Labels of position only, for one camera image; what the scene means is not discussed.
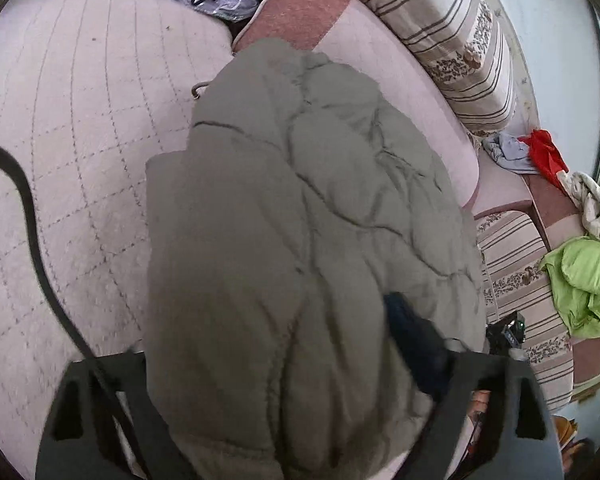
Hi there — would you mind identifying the red cloth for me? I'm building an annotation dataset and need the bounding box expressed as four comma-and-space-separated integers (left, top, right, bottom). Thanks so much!
518, 129, 571, 182

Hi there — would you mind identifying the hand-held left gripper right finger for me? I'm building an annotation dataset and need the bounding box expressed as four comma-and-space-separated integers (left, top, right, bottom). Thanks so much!
384, 292, 565, 480

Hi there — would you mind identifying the black cable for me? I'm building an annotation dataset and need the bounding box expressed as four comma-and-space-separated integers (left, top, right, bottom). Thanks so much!
0, 139, 141, 461

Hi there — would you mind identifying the cream white cloth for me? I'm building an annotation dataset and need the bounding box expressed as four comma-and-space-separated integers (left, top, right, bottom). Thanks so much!
560, 172, 600, 244

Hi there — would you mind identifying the grey blue cloth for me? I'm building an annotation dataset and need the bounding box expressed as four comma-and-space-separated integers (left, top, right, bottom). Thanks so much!
482, 132, 535, 174

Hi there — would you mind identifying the striped floral pillow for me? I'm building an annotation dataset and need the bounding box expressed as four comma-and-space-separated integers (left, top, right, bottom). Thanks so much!
297, 0, 519, 134

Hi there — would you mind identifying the striped side cushion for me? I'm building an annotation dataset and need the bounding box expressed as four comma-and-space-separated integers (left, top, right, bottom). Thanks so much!
474, 209, 577, 408

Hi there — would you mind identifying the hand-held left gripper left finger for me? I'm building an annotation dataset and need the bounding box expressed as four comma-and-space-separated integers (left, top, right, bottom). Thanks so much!
35, 350, 196, 480

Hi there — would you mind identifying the olive green puffer jacket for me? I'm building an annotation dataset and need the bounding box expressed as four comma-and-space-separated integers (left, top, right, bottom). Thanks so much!
144, 37, 489, 480

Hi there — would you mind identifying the lime green garment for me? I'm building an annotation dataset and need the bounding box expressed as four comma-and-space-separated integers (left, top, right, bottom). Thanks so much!
539, 236, 600, 339

